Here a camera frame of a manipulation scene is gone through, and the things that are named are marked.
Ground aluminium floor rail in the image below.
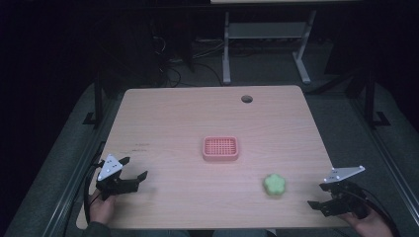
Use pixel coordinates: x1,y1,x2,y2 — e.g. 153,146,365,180
347,97,419,218
41,98,115,237

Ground person's left hand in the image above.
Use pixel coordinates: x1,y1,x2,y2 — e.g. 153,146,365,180
88,190,117,225

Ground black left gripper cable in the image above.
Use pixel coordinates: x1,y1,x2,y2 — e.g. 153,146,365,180
82,141,107,225

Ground person's right hand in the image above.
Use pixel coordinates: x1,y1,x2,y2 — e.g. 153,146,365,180
340,206,394,237

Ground green flower-shaped soap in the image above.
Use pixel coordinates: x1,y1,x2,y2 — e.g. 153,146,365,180
263,173,288,198

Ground black metal stand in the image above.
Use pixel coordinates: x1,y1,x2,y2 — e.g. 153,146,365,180
362,67,392,130
82,63,107,129

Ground black floor cables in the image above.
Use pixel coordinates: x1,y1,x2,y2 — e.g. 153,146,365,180
151,34,225,88

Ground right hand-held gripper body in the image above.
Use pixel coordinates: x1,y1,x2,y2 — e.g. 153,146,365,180
318,165,371,220

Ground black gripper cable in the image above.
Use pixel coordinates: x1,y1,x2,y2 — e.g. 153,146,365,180
357,186,402,237
82,141,107,225

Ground white metal desk frame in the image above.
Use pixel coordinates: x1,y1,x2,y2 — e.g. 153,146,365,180
221,9,318,86

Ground pink slotted soap dish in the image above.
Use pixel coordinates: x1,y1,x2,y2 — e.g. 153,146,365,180
202,135,240,163

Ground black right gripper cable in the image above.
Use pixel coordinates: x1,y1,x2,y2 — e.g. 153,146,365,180
357,186,402,237

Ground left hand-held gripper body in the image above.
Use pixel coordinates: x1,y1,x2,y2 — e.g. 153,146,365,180
95,153,139,201

